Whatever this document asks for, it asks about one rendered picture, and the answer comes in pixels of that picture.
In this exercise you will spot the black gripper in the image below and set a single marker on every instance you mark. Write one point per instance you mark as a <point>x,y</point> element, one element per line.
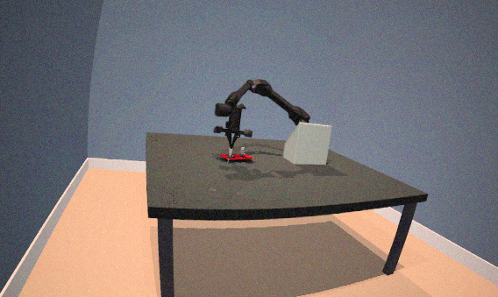
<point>233,127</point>

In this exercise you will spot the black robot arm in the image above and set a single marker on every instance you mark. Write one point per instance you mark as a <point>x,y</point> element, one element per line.
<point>232,109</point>

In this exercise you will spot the red rectangular board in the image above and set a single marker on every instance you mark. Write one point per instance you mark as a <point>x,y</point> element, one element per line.
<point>231,155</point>

